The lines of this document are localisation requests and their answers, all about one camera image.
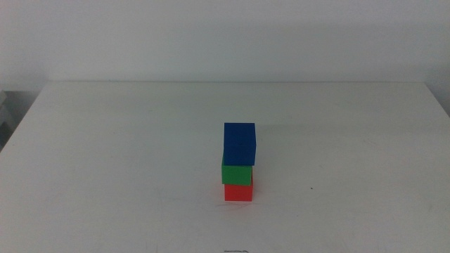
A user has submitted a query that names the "blue cube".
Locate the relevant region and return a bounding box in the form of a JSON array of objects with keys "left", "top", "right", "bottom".
[{"left": 223, "top": 122, "right": 257, "bottom": 167}]

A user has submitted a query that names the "green cube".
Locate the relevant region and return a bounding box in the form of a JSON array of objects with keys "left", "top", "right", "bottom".
[{"left": 221, "top": 156, "right": 254, "bottom": 186}]

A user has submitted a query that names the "red cube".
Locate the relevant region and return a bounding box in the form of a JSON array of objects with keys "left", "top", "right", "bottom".
[{"left": 224, "top": 175, "right": 255, "bottom": 202}]

